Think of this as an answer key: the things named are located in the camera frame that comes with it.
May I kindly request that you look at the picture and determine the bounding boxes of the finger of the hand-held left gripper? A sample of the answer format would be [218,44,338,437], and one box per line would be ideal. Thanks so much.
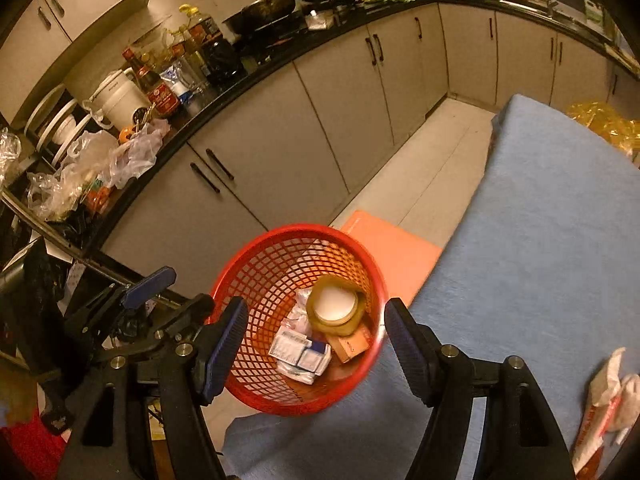
[95,292,216,361]
[62,266,178,341]

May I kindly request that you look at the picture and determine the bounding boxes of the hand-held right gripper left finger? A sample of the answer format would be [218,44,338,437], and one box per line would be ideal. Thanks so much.
[60,296,250,480]

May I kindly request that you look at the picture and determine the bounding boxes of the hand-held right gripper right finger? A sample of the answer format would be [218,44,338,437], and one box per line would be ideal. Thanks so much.
[384,297,576,480]

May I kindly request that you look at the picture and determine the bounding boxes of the brown cardboard box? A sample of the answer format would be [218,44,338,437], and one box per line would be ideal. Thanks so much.
[327,320,373,365]

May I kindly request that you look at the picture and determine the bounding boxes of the brown tape roll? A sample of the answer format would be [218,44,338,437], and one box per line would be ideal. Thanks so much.
[306,275,366,337]

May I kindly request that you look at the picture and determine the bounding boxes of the red plastic basket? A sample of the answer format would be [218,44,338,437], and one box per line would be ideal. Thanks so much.
[209,224,390,417]

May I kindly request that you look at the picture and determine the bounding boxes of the blue white carton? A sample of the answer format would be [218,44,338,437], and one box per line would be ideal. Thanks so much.
[295,342,332,386]

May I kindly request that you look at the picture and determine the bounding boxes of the orange flat board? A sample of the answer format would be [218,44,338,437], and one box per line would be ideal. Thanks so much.
[340,210,443,308]

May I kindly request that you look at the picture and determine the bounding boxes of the white plastic bag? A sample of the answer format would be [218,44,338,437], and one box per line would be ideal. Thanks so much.
[65,119,171,191]

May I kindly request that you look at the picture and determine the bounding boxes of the crumpled clear plastic bags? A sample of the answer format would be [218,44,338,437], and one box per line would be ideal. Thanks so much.
[25,160,101,221]

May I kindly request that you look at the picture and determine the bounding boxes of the blue towel table cover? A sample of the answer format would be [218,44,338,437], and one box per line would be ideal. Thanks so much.
[222,94,640,480]

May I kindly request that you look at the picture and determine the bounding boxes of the row of grey cabinet doors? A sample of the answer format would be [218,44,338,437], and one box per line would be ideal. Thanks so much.
[100,2,640,271]

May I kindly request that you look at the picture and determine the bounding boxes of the white electric kettle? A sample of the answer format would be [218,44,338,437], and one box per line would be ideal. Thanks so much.
[82,69,151,131]

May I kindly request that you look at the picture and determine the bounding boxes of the white plates in rack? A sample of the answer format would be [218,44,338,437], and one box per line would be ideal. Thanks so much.
[24,84,93,161]

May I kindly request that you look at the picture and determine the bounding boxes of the red label sauce bottle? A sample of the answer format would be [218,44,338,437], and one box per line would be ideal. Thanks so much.
[122,47,181,120]

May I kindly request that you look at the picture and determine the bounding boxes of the black kitchen countertop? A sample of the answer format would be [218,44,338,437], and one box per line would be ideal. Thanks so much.
[0,0,640,261]

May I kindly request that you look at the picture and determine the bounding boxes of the blue label water bottle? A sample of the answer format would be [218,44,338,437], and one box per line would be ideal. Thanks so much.
[160,60,196,106]

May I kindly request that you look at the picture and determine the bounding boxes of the white red-print plastic packet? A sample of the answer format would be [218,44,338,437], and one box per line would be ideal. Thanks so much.
[570,347,640,476]

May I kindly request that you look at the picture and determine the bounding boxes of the large yellow-cap dark bottle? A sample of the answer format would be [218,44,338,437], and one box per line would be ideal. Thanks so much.
[179,4,246,86]

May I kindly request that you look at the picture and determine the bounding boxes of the black gas stove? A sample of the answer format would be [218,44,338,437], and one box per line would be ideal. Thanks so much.
[235,2,366,58]

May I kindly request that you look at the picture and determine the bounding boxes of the black frying pan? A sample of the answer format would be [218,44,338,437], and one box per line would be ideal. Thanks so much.
[222,0,298,36]

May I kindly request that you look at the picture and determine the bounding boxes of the yellow plastic bag pile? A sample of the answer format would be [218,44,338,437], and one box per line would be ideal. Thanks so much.
[565,101,640,161]

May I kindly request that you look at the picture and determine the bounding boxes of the small steel tray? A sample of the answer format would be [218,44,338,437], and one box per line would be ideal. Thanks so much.
[305,10,336,31]

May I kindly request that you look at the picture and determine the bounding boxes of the white jug green label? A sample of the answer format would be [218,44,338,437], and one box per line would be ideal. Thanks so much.
[584,0,606,36]

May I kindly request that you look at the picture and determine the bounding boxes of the steel tube rail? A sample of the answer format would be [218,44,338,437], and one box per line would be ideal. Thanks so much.
[0,192,181,306]

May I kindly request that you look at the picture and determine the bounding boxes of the grey wall cabinet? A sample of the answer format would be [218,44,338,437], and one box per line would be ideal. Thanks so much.
[0,0,157,126]

